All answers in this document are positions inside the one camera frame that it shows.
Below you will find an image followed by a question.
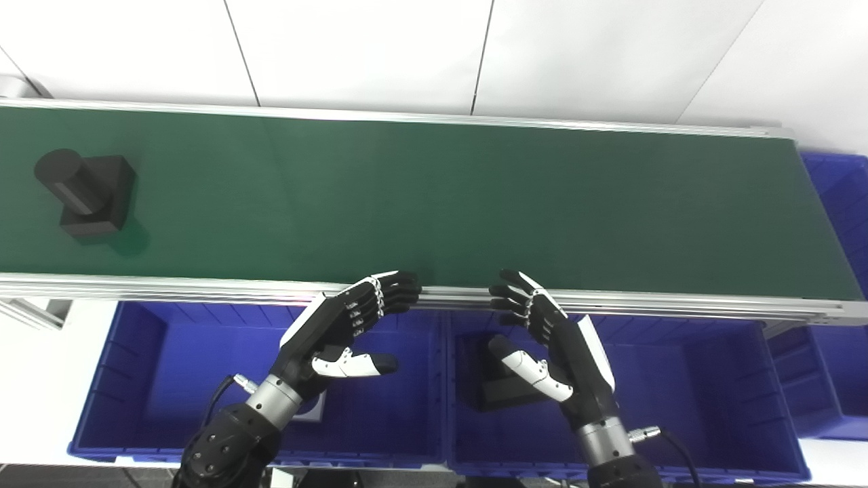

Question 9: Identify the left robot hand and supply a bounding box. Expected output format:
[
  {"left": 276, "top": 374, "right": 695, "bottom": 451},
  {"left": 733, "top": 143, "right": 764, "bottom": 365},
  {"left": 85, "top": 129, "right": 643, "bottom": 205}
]
[{"left": 271, "top": 271, "right": 422, "bottom": 402}]

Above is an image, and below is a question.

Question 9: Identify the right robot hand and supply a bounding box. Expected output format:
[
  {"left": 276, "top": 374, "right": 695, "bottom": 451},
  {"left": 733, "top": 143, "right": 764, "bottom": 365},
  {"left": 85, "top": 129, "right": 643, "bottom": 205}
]
[{"left": 487, "top": 269, "right": 619, "bottom": 429}]

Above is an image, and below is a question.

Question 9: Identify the black cylinder part square base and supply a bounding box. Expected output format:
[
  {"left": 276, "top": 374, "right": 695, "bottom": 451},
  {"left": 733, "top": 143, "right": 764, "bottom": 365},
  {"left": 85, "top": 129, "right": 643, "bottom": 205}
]
[
  {"left": 468, "top": 332, "right": 560, "bottom": 413},
  {"left": 34, "top": 148, "right": 136, "bottom": 237}
]

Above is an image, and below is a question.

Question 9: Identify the blue plastic bin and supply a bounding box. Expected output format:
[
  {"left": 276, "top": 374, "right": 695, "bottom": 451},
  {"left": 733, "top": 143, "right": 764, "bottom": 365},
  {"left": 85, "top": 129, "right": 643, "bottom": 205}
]
[
  {"left": 766, "top": 150, "right": 868, "bottom": 441},
  {"left": 68, "top": 302, "right": 448, "bottom": 470},
  {"left": 444, "top": 312, "right": 811, "bottom": 484}
]

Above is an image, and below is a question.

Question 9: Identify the green conveyor belt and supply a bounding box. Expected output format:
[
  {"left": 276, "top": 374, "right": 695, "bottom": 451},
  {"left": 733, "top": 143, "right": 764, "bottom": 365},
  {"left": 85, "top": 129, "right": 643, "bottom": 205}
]
[{"left": 0, "top": 107, "right": 866, "bottom": 300}]

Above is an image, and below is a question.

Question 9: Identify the aluminium conveyor leg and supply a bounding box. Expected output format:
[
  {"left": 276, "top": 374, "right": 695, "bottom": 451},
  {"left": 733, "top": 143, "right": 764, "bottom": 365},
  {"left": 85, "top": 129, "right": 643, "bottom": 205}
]
[{"left": 0, "top": 298, "right": 73, "bottom": 331}]

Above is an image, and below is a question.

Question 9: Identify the grey square plate with hole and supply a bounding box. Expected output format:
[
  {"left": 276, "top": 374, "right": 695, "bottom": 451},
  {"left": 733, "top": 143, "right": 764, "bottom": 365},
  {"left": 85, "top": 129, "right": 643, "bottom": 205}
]
[{"left": 292, "top": 390, "right": 327, "bottom": 423}]

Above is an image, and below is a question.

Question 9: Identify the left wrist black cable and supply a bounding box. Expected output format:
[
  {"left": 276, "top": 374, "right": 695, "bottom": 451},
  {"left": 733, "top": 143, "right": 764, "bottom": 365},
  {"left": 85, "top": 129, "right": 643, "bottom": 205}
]
[{"left": 202, "top": 373, "right": 260, "bottom": 428}]

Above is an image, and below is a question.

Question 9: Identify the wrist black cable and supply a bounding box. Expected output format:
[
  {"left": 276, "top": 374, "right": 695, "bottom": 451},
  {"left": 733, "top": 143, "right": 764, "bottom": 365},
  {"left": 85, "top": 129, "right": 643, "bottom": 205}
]
[
  {"left": 627, "top": 425, "right": 703, "bottom": 488},
  {"left": 202, "top": 373, "right": 260, "bottom": 428}
]

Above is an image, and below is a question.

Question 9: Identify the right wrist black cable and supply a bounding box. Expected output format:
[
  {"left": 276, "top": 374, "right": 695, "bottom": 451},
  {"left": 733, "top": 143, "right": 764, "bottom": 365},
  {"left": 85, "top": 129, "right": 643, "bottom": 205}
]
[{"left": 627, "top": 425, "right": 703, "bottom": 488}]

